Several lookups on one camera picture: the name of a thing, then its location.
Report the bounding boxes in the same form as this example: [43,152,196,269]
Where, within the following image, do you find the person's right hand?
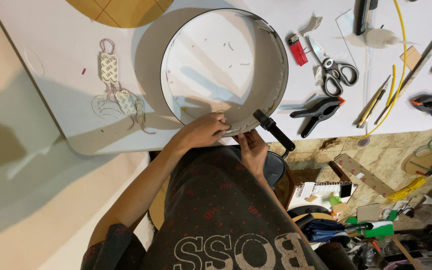
[235,128,270,178]

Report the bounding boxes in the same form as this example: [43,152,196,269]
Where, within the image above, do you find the person's left hand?
[170,112,233,151]

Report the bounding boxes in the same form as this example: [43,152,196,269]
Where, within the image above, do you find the round white sign casing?
[159,8,289,138]

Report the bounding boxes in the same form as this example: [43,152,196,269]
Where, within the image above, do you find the black round stool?
[262,149,289,189]

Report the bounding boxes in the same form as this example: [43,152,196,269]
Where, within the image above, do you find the red lighter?
[287,33,309,67]

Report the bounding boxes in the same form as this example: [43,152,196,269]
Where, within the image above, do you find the brown cardboard strip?
[334,152,395,197]

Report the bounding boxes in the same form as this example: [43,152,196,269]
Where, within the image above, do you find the folded blue umbrella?
[305,218,374,243]

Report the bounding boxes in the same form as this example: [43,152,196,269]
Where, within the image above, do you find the yellow utility knife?
[356,74,393,129]

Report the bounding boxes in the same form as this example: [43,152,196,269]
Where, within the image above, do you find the torn paper backing scrap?
[300,16,323,37]

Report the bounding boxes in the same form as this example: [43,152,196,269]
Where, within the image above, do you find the clear acrylic strip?
[335,9,364,69]

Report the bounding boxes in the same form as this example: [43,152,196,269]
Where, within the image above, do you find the short yellow tube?
[385,64,397,107]

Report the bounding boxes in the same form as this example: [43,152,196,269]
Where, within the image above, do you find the white glue bottle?
[364,25,421,50]

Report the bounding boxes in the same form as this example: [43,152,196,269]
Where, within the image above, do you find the black utility knife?
[355,0,379,37]

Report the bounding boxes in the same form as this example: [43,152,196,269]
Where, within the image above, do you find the heap of floor clutter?
[286,180,432,270]

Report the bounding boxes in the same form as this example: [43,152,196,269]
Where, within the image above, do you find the round wooden disc with tools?
[401,136,432,177]

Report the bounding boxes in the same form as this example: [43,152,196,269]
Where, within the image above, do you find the small cardboard piece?
[400,45,422,71]

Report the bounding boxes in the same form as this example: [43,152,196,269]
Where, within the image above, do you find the long metal ruler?
[374,16,432,125]

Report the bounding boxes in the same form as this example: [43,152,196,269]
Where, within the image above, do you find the grey handled scissors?
[307,35,360,98]

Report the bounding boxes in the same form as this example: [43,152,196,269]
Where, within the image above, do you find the string of LED modules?
[91,38,157,135]

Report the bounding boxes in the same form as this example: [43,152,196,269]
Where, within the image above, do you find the yellow wire bundle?
[386,176,427,202]

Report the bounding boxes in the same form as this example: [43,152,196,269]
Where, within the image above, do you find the long yellow cable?
[349,0,409,141]

